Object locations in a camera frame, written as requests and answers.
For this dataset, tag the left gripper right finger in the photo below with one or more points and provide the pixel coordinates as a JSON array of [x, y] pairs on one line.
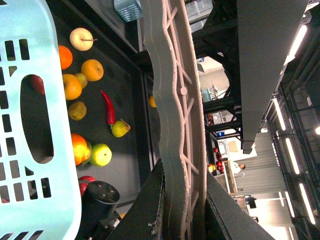
[[225, 219]]

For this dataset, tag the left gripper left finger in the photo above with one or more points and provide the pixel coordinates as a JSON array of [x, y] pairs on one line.
[[144, 220]]

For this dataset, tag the light blue shopping basket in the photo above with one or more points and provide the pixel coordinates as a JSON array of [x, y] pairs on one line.
[[43, 199]]

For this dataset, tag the grey basket handle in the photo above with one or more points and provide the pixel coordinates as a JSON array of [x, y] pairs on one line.
[[177, 95]]

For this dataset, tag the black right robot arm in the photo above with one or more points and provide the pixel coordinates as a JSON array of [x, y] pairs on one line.
[[98, 202]]

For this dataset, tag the red yellow apple front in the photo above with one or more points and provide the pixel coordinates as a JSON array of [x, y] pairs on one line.
[[84, 182]]

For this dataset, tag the bright green apple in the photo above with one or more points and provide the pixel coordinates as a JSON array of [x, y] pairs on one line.
[[101, 155]]

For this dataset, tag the orange behind gripper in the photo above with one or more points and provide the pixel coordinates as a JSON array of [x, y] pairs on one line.
[[81, 150]]

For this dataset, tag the yellow green pear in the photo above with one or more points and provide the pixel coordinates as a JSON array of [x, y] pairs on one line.
[[120, 128]]

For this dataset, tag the red chili pepper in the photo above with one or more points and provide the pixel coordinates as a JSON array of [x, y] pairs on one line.
[[110, 112]]

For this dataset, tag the brown kiwi lower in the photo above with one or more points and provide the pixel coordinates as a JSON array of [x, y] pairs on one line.
[[77, 110]]

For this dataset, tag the brown kiwi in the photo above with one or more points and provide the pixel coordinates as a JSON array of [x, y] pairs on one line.
[[82, 79], [77, 110]]

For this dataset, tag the yellow orange apple front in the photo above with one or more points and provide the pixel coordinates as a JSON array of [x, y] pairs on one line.
[[72, 86]]

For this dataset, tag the yellow orange apple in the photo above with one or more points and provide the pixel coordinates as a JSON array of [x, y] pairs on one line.
[[72, 86], [93, 70]]

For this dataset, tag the brown kiwi upper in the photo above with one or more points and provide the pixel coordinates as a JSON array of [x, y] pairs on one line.
[[82, 79]]

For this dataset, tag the yellow orange apple back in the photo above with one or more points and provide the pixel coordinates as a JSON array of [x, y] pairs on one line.
[[93, 70]]

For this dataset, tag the small orange tangerine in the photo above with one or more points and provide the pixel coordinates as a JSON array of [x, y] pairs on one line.
[[65, 56]]

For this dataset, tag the white pear with stem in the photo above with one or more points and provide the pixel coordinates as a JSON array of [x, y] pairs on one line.
[[81, 39]]

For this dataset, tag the small blue basket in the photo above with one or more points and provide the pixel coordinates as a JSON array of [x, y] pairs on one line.
[[129, 10]]

